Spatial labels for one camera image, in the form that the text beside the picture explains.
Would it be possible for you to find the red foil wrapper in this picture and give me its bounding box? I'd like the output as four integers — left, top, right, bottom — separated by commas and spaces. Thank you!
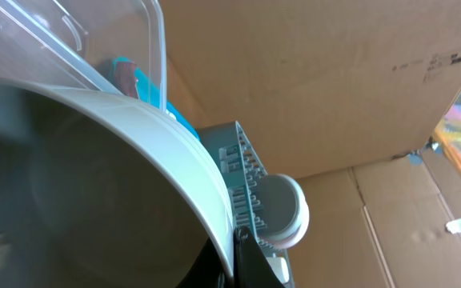
114, 62, 139, 99

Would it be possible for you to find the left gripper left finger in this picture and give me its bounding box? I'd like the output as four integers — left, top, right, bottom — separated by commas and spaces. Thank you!
176, 239, 226, 288

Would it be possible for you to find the grey bowl with rice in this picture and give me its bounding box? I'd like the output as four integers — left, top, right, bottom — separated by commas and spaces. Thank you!
0, 78, 234, 287

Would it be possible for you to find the cardboard wall panel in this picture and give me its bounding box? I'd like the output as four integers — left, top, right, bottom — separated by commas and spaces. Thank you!
161, 0, 461, 287

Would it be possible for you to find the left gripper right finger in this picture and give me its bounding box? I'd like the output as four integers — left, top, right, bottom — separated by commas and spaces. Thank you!
234, 226, 284, 288

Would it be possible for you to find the grey dishwasher rack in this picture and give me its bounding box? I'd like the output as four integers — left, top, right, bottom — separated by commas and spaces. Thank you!
198, 122, 298, 287

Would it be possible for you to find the teal serving tray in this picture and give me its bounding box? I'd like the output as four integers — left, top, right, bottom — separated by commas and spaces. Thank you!
110, 57, 199, 139

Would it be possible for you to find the grey plate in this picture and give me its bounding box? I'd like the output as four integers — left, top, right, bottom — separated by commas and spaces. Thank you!
256, 174, 306, 243

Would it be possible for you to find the clear plastic bin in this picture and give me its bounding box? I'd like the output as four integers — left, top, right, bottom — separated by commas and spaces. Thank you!
0, 0, 166, 96

